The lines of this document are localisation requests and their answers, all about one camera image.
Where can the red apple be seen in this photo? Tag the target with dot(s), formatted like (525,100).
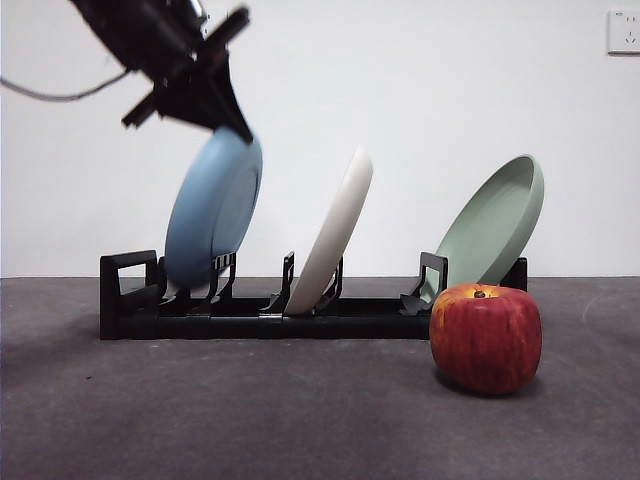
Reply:
(485,340)

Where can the green plate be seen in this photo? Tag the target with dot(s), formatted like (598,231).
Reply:
(490,225)

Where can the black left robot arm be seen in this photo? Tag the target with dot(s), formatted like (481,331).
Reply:
(130,30)

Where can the white wall socket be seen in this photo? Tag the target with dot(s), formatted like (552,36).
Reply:
(625,32)

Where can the white plate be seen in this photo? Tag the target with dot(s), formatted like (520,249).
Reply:
(330,235)

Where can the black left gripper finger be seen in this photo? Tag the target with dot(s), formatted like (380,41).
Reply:
(197,107)
(234,107)

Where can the blue plate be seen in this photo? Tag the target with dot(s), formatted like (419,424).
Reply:
(210,210)

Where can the black plate rack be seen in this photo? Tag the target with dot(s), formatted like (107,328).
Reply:
(350,326)

